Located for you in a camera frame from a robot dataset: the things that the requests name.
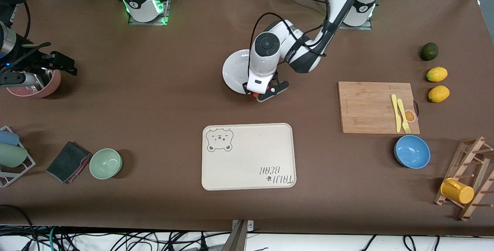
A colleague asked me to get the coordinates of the blue cup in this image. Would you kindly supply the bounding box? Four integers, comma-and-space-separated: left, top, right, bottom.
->
0, 130, 20, 146

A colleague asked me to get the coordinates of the dark grey folded cloth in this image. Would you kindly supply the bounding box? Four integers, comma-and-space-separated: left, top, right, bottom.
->
46, 141, 92, 184

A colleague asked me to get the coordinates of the pale green cup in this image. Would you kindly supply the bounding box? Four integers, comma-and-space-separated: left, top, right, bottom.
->
0, 143, 28, 168

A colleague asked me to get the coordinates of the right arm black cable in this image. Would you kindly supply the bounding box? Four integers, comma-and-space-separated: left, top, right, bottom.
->
7, 0, 53, 67

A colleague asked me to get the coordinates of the white round plate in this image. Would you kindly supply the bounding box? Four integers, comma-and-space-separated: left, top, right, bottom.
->
222, 49, 258, 95

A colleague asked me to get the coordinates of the yellow plastic knife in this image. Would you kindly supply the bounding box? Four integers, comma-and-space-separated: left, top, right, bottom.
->
391, 94, 402, 133

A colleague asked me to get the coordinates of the metal scoop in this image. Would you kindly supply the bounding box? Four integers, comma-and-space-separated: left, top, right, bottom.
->
23, 68, 54, 91

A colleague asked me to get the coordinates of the dark green avocado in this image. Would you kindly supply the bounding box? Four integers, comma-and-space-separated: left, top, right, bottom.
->
420, 42, 439, 61

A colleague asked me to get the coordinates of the yellow lemon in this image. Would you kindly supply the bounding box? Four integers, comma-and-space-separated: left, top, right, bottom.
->
428, 85, 450, 103
426, 67, 448, 83

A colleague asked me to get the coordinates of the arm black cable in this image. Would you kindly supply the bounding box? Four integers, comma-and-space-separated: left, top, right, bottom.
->
253, 0, 340, 58
7, 0, 53, 67

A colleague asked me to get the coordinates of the white wire cup rack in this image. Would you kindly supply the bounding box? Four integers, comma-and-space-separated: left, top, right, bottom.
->
0, 126, 36, 188

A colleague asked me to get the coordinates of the yellow mug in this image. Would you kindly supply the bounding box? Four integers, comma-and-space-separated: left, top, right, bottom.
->
440, 178, 475, 205

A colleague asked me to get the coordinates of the blue bowl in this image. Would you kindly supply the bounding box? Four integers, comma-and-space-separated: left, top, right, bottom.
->
394, 135, 431, 169

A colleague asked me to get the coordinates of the cream tray with bear print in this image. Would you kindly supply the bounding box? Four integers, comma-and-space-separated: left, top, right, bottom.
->
201, 123, 297, 192

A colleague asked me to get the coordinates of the metal bracket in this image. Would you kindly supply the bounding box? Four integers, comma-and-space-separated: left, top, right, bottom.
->
231, 219, 255, 251

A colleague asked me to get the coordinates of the pale green bowl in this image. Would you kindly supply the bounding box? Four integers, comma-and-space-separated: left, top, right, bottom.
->
89, 148, 123, 180

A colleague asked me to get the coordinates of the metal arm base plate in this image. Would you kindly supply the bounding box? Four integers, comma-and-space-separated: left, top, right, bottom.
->
340, 19, 373, 31
128, 0, 170, 25

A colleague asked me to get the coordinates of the wooden mug rack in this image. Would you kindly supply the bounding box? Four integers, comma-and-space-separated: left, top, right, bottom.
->
433, 136, 494, 221

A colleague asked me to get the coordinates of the bamboo cutting board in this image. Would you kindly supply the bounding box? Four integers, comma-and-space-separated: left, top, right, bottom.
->
337, 81, 421, 135

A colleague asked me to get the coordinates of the yellow plastic fork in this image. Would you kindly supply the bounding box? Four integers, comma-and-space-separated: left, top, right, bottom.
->
397, 98, 411, 134

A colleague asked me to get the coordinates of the pink bowl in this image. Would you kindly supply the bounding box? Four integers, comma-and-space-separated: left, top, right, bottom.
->
6, 69, 62, 99

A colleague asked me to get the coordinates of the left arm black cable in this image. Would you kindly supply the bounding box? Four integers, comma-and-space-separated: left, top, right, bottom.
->
253, 0, 340, 58

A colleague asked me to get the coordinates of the black floor cable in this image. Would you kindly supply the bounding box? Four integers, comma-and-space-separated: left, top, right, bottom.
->
0, 204, 39, 251

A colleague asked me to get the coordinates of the teal cable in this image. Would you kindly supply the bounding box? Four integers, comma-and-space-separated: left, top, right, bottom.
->
48, 226, 58, 251

